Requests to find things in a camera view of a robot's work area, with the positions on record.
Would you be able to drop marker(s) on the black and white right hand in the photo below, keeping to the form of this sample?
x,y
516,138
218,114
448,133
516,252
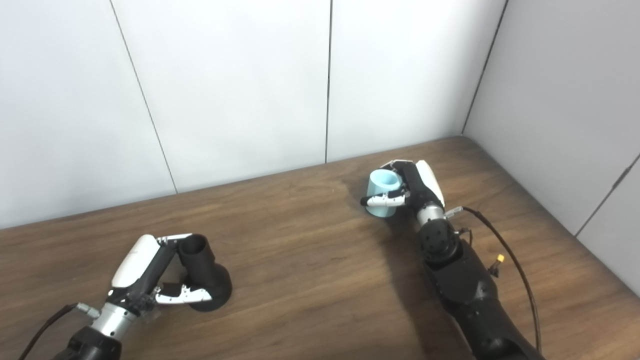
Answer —
x,y
427,182

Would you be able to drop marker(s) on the black flared nozzle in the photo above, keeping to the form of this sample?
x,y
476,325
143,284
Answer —
x,y
205,270

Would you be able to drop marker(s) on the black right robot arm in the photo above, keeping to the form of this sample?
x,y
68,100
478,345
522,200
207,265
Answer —
x,y
465,290

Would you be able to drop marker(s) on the black and white left hand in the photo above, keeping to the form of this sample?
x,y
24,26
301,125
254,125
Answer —
x,y
135,260

